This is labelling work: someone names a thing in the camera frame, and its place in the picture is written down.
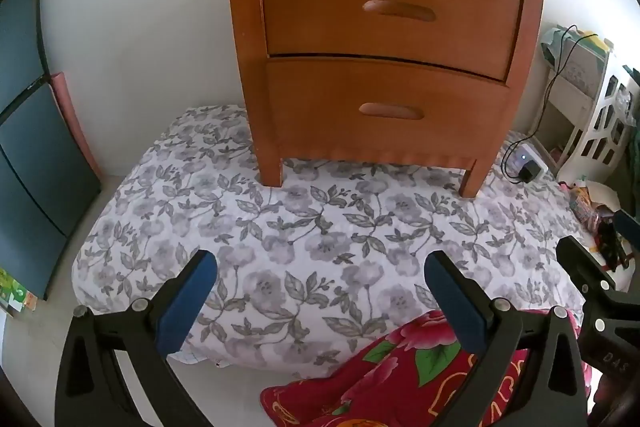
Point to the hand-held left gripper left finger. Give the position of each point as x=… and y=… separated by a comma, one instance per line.
x=187, y=302

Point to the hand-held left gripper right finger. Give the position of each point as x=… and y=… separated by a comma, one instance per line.
x=457, y=307

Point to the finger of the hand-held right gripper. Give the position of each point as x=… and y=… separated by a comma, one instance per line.
x=629, y=227
x=582, y=267

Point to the deep wooden drawer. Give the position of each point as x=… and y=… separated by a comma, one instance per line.
x=325, y=107

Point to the black fuzzy item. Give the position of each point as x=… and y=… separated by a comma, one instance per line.
x=610, y=242

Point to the pile of colourful toys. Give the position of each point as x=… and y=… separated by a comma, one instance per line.
x=582, y=207

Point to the white cutout rack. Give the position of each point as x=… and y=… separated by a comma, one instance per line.
x=595, y=142

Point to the grey floral bed sheet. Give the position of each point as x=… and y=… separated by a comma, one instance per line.
x=225, y=217

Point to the red floral blanket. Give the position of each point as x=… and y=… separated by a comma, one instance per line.
x=400, y=382

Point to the black charger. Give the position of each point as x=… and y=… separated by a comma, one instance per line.
x=527, y=172

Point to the white power strip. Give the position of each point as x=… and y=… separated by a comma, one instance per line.
x=535, y=154

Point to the beige shelf unit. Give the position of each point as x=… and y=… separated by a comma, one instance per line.
x=575, y=97

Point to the green packet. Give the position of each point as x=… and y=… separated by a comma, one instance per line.
x=12, y=292

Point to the yellow item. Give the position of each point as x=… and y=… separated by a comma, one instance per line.
x=597, y=42

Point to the green cloth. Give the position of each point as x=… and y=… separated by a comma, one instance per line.
x=552, y=44

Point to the dark blue panel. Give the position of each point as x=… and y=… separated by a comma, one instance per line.
x=30, y=157

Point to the wooden nightstand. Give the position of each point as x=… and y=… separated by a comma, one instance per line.
x=250, y=57

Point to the curved wooden drawer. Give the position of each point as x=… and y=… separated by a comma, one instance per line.
x=325, y=7

